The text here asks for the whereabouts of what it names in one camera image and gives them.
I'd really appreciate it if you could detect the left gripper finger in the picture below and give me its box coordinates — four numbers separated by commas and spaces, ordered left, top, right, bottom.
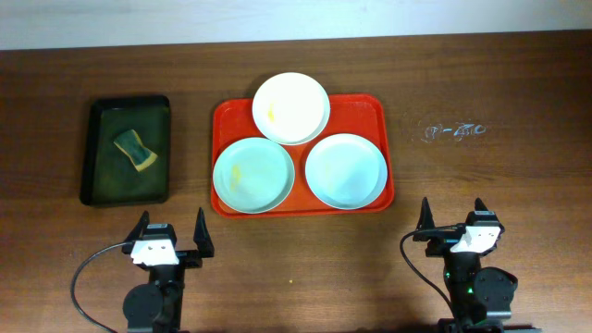
125, 211, 150, 242
193, 207, 215, 258

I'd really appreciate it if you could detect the green yellow sponge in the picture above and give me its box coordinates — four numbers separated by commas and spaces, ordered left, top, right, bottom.
114, 129, 158, 172

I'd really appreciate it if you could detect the mint green plate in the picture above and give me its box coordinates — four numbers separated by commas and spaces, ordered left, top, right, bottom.
213, 137, 295, 215

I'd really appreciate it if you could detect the light blue plate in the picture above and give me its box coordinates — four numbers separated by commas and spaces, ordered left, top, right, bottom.
304, 133, 389, 210

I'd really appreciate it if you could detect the white plate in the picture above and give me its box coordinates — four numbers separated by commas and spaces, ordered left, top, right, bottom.
252, 72, 331, 145

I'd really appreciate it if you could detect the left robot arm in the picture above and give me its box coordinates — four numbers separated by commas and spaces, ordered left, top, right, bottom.
122, 209, 215, 333

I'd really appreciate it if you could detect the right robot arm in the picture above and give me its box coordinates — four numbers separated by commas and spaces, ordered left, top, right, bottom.
404, 198, 538, 333

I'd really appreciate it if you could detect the black water tray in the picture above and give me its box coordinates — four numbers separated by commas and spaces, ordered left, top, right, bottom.
80, 94, 171, 207

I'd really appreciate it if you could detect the red plastic tray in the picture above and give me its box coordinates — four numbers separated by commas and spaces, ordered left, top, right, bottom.
212, 93, 392, 217

